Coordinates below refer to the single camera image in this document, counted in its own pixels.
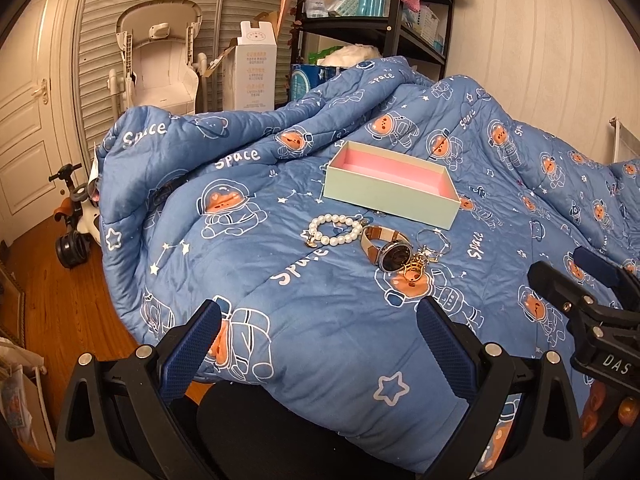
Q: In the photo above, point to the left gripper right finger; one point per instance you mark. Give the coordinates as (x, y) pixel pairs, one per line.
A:
(521, 421)

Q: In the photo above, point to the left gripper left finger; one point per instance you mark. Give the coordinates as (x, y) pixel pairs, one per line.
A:
(118, 419)

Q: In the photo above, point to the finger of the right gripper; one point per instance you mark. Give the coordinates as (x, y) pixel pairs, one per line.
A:
(613, 276)
(559, 290)

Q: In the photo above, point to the gold charm jewelry piece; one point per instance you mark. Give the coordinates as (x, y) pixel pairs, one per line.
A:
(414, 268)

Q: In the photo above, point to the rose gold wrist watch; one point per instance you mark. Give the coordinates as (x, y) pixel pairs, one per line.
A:
(388, 249)

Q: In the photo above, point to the kids ride-on scooter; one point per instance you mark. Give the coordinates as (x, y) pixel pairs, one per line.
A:
(79, 211)

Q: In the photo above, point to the mint box pink interior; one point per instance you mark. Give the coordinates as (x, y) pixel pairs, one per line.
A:
(394, 183)

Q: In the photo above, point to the blue space print quilt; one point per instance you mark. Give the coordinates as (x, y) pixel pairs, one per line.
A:
(229, 206)

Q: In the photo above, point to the white panel door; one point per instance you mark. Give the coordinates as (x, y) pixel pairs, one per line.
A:
(38, 131)

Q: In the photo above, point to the blue round-label package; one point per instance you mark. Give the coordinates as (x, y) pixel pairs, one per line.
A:
(305, 77)

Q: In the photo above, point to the tall white cardboard box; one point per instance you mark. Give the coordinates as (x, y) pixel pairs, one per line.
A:
(248, 68)

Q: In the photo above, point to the white baby high chair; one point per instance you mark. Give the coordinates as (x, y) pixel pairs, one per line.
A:
(159, 67)

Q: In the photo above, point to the white louvered closet door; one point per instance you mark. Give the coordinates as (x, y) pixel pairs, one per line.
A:
(95, 53)

